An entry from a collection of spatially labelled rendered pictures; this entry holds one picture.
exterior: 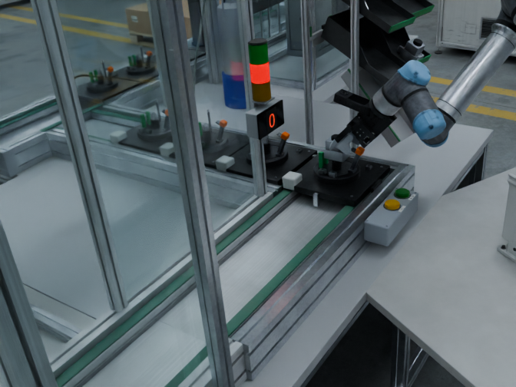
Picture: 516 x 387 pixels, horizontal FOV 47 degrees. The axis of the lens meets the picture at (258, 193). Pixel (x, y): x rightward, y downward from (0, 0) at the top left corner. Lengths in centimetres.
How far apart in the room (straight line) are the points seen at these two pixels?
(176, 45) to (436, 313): 94
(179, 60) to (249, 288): 77
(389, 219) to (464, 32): 459
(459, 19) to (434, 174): 412
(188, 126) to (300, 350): 68
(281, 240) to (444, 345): 50
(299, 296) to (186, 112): 66
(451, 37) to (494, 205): 434
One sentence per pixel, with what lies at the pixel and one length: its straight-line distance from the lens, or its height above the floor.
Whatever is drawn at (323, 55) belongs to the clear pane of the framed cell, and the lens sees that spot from 288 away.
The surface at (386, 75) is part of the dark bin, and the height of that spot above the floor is 120.
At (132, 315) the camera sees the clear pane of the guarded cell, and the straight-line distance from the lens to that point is 90.
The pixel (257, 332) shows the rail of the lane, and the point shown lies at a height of 96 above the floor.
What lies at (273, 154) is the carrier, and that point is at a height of 99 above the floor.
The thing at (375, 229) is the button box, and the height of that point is 95.
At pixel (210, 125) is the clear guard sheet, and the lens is 150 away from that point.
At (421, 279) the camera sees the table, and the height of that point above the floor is 86.
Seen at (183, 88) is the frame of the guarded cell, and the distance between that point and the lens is 85.
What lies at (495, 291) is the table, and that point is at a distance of 159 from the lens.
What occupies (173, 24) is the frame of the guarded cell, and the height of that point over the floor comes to 164.
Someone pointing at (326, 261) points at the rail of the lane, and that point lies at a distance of 147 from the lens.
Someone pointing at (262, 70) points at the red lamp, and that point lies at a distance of 157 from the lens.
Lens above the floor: 183
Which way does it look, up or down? 29 degrees down
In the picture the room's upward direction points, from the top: 5 degrees counter-clockwise
